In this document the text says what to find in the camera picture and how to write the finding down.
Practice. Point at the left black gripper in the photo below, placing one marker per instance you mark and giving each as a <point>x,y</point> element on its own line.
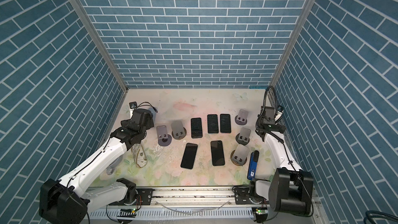
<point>150,122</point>

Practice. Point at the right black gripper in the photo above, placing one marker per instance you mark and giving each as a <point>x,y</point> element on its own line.
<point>281,128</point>

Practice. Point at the round phone stand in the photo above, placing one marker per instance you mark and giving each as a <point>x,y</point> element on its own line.
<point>239,155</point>
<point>243,137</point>

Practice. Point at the teal case phone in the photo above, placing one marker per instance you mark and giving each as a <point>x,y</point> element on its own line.
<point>212,124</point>

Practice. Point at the black phone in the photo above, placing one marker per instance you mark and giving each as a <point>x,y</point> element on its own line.
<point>189,155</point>
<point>196,128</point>

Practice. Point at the purple case phone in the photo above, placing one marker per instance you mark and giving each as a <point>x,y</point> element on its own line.
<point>217,153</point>

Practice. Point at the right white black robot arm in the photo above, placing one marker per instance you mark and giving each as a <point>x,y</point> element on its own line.
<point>291,188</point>

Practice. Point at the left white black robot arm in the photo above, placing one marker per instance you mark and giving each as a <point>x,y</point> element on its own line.
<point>66,200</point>

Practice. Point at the grey right phone stand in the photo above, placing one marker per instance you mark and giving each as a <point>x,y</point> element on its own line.
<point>241,118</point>

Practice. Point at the back left phone stand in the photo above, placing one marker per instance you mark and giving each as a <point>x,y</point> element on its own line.
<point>164,139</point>

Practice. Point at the purple case phone stand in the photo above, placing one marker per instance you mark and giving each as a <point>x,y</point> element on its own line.
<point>178,130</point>

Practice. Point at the blue black rectangular device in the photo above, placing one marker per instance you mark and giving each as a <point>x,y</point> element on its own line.
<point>254,157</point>

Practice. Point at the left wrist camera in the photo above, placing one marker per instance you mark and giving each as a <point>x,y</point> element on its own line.
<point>133,105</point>

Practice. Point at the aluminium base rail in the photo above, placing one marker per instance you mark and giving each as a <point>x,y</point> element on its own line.
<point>190,203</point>

